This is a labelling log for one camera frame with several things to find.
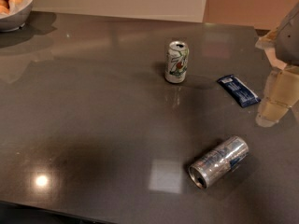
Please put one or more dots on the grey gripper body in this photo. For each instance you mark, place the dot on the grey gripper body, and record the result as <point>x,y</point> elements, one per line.
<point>288,39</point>

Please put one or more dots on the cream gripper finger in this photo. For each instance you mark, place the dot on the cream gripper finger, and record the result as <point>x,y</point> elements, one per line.
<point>267,44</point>

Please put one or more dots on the silver blue redbull can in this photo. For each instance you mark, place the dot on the silver blue redbull can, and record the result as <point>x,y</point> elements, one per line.
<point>218,162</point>

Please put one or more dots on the white green 7up can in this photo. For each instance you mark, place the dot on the white green 7up can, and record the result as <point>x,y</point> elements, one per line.
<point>177,60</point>

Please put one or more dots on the dark blue snack packet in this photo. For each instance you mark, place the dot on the dark blue snack packet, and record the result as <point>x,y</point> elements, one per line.
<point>243,95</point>

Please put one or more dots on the grey metal bowl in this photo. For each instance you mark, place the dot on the grey metal bowl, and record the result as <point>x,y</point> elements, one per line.
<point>16,21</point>

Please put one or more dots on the white paper bowl liner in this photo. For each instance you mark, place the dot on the white paper bowl liner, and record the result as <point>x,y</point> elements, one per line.
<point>11,7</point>

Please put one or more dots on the orange fruit middle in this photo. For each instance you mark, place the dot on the orange fruit middle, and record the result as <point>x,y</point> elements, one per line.
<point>15,2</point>

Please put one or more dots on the orange fruit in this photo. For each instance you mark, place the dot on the orange fruit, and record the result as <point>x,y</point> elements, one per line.
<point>15,2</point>
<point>4,10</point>

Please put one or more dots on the orange fruit lower left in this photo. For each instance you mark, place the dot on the orange fruit lower left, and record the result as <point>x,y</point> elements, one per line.
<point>4,10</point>

